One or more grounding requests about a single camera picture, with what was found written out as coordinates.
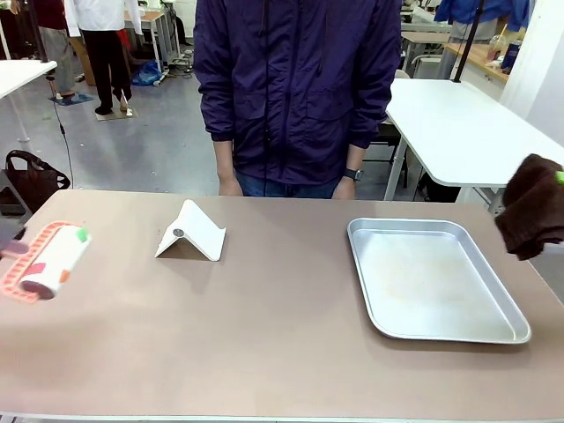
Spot brown cloth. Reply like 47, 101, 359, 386
493, 152, 564, 262

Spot white lint roller pink handle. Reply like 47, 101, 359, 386
0, 219, 93, 305

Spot person right forearm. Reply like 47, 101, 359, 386
212, 139, 237, 180

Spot person left forearm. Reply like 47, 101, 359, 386
345, 144, 367, 172

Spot person left hand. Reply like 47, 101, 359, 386
333, 177, 359, 200

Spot person right hand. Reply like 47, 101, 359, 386
218, 174, 244, 197

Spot white side table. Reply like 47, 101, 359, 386
382, 78, 564, 204

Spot dark blue box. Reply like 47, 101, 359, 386
501, 40, 523, 74

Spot wooden desk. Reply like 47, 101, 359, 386
444, 41, 512, 85

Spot clear plastic cup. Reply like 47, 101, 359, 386
489, 21, 510, 58

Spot black pole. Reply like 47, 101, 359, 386
452, 0, 486, 84

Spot metal tray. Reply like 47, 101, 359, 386
346, 217, 532, 345

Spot person blue jacket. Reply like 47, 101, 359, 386
434, 0, 532, 33

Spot blue jeans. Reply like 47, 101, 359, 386
234, 170, 344, 199

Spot person in purple jacket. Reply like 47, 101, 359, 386
192, 0, 403, 186

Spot white folding stand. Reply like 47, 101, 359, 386
153, 198, 227, 262

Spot blue plastic bag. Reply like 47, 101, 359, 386
130, 60, 164, 87

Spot person white shirt black trousers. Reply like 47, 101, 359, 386
64, 0, 145, 116

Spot blue floor mat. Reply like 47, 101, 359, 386
48, 91, 96, 107

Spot person dark red top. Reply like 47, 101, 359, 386
33, 0, 79, 99

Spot black handbag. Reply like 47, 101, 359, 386
4, 149, 71, 213

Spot white table round corner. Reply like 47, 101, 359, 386
0, 59, 58, 143

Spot dark grey box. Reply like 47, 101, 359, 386
0, 169, 34, 226

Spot thin black hanging cable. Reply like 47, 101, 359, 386
46, 72, 76, 190

